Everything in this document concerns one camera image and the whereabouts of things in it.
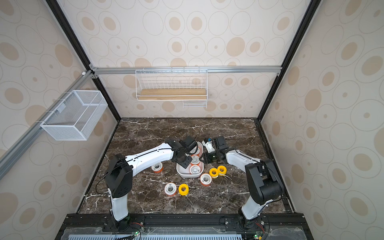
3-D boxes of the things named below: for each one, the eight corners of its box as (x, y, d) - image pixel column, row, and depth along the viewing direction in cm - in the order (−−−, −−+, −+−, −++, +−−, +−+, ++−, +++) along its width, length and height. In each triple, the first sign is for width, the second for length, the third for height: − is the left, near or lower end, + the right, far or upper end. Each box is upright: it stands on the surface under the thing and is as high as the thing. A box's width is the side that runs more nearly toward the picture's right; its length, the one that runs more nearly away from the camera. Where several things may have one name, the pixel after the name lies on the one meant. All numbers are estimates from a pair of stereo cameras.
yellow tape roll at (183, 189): (178, 195, 84) (178, 193, 83) (179, 185, 88) (179, 183, 86) (188, 195, 84) (188, 193, 83) (188, 185, 88) (188, 183, 86)
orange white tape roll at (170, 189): (164, 196, 84) (163, 195, 82) (165, 183, 89) (165, 182, 87) (175, 196, 84) (175, 195, 82) (176, 183, 89) (176, 182, 87)
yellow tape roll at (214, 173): (209, 178, 91) (209, 177, 89) (209, 169, 94) (209, 167, 93) (218, 178, 91) (219, 177, 89) (217, 169, 94) (218, 167, 93)
